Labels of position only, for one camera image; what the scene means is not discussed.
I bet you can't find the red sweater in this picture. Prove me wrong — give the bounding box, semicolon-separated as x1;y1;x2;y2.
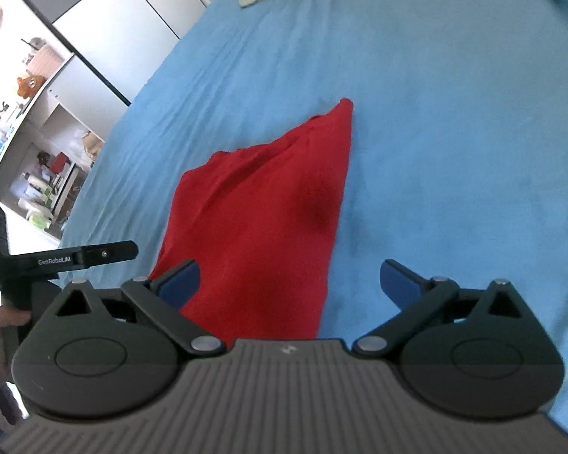
149;98;354;341

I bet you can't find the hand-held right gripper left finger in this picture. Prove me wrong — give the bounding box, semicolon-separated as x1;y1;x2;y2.
52;259;228;356

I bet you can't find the orange toy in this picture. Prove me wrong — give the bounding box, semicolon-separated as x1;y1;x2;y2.
17;73;46;101

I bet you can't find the white wardrobe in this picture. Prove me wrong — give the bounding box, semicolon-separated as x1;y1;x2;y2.
0;0;210;106

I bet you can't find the bed with blue sheet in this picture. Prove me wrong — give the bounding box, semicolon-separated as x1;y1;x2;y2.
59;0;568;436

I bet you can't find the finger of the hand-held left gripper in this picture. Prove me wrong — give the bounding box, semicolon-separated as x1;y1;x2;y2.
78;240;139;266

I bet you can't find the pink basket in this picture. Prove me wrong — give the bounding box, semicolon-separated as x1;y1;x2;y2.
27;45;65;77

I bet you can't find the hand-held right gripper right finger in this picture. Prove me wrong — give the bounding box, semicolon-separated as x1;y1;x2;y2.
350;259;533;358

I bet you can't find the white shelf unit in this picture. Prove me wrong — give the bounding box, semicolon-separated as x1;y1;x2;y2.
0;52;106;243

